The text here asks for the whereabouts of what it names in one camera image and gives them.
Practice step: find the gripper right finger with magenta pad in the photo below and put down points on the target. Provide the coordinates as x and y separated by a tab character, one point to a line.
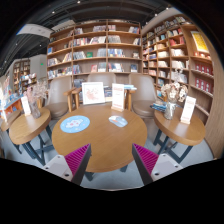
152	166

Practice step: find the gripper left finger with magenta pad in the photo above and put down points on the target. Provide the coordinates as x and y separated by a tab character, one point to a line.
71	167

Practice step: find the round blue mouse pad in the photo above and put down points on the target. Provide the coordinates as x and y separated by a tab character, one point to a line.
74	124

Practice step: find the round wooden centre table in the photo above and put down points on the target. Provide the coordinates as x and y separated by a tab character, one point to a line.
111	146

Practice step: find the right round wooden side table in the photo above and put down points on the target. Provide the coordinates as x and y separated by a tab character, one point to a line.
172	132

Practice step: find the round wooden side table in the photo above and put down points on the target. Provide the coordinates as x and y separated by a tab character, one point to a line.
172	132
26	128

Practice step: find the left round wooden side table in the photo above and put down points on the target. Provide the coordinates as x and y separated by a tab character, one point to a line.
26	128

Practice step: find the stack of books on armchair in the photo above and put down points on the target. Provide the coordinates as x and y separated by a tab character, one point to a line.
158	106

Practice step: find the left beige armchair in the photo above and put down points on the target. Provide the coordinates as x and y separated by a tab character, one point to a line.
57	102

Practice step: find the beige armchair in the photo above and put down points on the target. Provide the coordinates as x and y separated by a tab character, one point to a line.
144	96
57	102

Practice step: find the white sign on right table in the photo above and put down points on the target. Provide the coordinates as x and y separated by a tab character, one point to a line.
188	110

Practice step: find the white sign on table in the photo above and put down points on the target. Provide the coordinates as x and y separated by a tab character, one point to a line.
188	110
25	105

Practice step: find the right beige armchair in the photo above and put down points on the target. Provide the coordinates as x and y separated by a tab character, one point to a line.
144	96

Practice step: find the white framed picture sign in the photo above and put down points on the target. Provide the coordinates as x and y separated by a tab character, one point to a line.
93	93

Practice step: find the right vase with dried flowers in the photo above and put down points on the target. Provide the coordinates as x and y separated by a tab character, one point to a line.
173	92

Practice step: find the vase with dried flowers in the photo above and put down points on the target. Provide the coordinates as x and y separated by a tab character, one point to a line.
173	92
34	93

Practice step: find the white sign on left table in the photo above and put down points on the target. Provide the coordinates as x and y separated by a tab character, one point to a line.
25	105

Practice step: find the tall white pink sign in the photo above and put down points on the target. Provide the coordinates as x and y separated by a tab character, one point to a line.
117	97

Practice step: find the left vase with dried flowers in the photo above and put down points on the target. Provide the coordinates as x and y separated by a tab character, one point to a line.
34	93

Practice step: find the left display table with books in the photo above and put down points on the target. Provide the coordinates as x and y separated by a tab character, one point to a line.
9	101

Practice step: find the far left wooden bookshelf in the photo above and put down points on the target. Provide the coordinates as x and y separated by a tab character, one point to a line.
21	70

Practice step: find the centre wooden bookshelf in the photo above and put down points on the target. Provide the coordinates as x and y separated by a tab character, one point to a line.
97	46

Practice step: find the right curved wooden bookshelf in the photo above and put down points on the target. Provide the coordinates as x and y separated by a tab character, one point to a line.
175	50

